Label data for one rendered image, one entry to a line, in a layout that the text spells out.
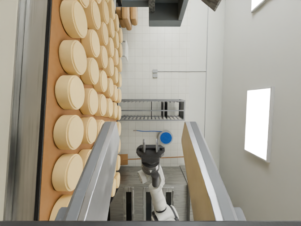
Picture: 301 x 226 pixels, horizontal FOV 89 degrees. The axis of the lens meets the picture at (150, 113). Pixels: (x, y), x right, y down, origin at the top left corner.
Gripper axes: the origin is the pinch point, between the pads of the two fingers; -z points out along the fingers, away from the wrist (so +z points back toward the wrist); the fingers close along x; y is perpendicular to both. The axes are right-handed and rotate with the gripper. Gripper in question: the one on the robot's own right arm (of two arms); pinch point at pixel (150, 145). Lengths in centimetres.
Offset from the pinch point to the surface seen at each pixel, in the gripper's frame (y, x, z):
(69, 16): 16, -11, -50
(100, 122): 17.4, -10.8, -30.2
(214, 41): -399, 172, 68
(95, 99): 17.2, -10.7, -36.1
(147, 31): -415, -8, 47
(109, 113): 10.7, -10.7, -27.1
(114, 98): 3.1, -10.8, -26.6
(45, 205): 34.4, -12.7, -32.7
